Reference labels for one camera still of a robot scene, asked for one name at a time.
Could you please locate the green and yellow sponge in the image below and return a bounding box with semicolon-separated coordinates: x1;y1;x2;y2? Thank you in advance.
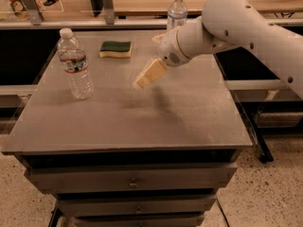
99;41;132;59

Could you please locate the grey drawer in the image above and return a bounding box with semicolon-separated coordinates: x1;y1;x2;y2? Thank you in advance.
74;214;204;227
57;195;215;217
26;163;237;194

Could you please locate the bottom grey drawer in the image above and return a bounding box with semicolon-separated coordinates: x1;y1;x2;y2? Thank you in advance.
74;214;204;227

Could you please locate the clear water bottle red label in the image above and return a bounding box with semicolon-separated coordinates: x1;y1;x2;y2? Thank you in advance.
57;28;94;99

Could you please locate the clear water bottle white label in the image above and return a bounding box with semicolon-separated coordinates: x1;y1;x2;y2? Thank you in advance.
167;0;187;30

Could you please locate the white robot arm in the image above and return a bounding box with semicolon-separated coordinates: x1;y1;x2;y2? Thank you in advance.
134;0;303;97

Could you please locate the top grey drawer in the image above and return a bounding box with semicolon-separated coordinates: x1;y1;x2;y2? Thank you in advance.
26;163;237;194

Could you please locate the wooden shelf with metal posts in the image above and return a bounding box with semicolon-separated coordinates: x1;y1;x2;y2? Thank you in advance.
0;0;303;30

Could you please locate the colourful carton box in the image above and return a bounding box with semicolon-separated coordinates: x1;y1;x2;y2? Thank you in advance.
0;0;28;21

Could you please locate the grey metal drawer cabinet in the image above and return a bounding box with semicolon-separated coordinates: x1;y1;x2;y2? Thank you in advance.
1;28;254;227

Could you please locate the small black object on shelf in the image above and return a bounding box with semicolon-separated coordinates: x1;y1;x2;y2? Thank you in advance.
44;0;58;7

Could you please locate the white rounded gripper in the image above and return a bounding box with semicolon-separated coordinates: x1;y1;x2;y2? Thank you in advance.
133;27;190;89

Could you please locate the middle grey drawer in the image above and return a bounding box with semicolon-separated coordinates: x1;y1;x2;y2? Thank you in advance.
57;195;215;217

